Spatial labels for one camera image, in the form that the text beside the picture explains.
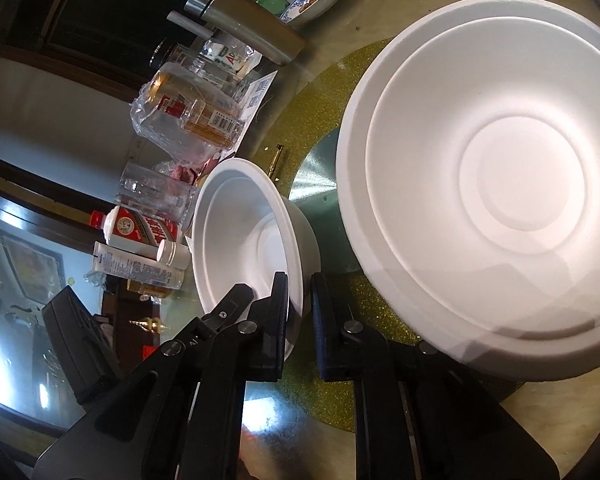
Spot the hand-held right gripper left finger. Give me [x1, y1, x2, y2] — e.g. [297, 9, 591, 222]
[31, 271, 289, 480]

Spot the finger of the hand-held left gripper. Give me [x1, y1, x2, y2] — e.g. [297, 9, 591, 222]
[179, 282, 256, 343]

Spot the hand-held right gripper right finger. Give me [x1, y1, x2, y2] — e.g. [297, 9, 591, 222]
[309, 272, 562, 480]

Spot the white paper bowl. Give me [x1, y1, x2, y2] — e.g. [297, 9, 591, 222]
[336, 0, 600, 387]
[191, 157, 322, 361]

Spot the small white bottle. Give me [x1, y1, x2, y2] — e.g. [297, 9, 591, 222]
[156, 239, 192, 270]

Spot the white labelled tube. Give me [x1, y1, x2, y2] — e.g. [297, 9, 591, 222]
[91, 241, 186, 291]

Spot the white bottle with red cap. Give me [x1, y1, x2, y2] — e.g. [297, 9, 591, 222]
[89, 206, 181, 250]

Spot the clear glass jar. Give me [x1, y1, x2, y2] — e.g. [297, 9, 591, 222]
[117, 162, 196, 226]

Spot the small gold pen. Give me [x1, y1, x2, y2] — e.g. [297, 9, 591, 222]
[267, 144, 285, 181]

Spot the printed paper sheet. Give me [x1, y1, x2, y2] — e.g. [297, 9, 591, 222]
[235, 71, 278, 126]

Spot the clear glass cup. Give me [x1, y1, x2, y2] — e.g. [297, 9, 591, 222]
[152, 44, 216, 78]

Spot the clear bottle with green label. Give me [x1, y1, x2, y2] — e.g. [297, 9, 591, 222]
[197, 37, 258, 78]

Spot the steel thermos flask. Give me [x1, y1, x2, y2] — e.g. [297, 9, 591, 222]
[185, 0, 307, 65]

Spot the dark wooden framed window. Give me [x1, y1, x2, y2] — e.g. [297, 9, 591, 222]
[0, 0, 216, 106]

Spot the framed wall picture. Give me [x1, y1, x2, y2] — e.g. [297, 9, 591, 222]
[0, 227, 63, 306]

